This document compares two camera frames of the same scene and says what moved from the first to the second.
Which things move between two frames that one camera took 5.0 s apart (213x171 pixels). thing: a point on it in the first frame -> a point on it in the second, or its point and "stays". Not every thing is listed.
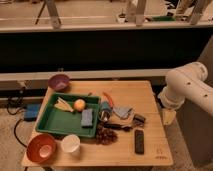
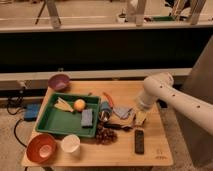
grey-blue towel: x=123 y=112 stays
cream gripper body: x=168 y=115 -> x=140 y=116
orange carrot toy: x=108 y=99 stays
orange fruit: x=79 y=105 stays
